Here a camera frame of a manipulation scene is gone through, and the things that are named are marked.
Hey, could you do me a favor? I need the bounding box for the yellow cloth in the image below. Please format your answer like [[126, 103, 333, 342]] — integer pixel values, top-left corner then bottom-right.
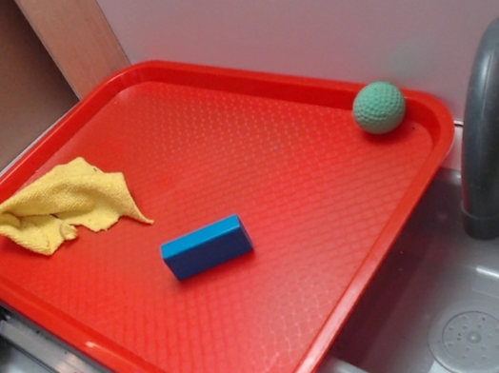
[[0, 157, 153, 256]]

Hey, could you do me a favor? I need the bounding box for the grey plastic sink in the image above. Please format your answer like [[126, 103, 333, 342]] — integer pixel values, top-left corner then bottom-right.
[[321, 170, 499, 373]]

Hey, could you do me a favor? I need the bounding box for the wooden board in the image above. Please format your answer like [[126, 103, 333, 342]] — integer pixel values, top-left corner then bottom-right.
[[13, 0, 130, 99]]

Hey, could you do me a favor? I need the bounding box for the blue rectangular block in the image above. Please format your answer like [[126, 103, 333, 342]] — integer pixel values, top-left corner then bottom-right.
[[160, 214, 253, 281]]

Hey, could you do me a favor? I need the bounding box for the red plastic tray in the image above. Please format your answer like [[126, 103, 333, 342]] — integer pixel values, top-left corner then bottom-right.
[[0, 62, 454, 373]]

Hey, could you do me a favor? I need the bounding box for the green dimpled ball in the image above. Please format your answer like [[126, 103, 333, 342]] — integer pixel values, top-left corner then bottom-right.
[[352, 81, 407, 135]]

